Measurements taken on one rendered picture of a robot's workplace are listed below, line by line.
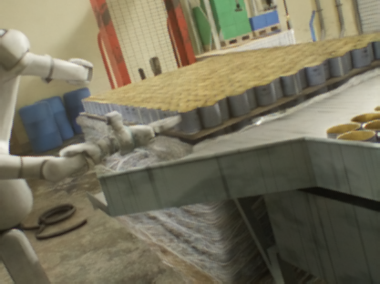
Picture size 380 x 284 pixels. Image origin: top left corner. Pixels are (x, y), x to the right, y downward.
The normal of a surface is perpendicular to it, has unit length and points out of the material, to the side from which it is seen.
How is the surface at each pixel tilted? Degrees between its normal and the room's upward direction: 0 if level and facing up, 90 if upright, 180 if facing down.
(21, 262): 90
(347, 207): 90
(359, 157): 90
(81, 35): 90
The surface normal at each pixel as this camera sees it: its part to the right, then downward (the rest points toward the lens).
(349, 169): -0.84, 0.33
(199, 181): -0.27, 0.27
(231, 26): 0.47, 0.05
